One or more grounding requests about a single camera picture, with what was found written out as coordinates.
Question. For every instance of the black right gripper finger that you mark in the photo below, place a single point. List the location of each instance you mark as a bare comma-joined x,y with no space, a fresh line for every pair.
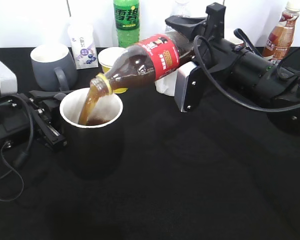
188,27

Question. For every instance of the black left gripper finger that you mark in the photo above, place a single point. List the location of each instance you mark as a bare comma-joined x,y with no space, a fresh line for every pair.
43,95

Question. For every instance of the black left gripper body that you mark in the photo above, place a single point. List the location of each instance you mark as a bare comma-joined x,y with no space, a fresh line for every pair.
46,117

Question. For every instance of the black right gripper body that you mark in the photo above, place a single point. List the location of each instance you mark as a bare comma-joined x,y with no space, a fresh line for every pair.
223,59

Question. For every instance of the red label cola bottle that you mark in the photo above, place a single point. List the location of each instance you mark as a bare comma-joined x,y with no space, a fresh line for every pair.
144,63

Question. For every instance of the black mug white interior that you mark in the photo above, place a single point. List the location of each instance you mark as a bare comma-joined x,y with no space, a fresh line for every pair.
93,151

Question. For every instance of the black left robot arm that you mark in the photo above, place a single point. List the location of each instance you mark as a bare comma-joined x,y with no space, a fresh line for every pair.
14,122

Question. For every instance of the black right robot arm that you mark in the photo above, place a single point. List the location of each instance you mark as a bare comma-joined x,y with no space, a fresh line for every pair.
271,89

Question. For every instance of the yellow paper cup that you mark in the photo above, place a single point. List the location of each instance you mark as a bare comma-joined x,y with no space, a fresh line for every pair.
108,56

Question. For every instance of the white paper cup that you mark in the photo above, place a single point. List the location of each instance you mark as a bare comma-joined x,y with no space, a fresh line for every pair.
166,85

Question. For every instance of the green sprite bottle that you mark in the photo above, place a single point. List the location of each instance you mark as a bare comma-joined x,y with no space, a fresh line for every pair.
127,20

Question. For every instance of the clear water bottle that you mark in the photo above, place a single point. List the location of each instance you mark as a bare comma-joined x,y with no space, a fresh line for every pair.
180,8

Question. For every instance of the grey mug white interior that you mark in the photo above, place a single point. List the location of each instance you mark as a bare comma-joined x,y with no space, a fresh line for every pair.
54,68

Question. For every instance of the brown milk tea bottle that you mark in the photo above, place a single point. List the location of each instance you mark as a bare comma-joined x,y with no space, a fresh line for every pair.
281,37

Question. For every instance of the white blueberry milk carton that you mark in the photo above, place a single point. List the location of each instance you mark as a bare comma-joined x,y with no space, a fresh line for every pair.
82,43

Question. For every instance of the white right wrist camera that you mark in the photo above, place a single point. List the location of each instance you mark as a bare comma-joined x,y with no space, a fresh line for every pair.
189,87

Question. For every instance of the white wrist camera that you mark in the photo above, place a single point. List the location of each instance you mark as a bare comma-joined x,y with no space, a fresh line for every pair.
8,81
189,87

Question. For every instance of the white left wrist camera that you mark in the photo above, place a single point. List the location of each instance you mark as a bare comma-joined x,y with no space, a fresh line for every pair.
8,81

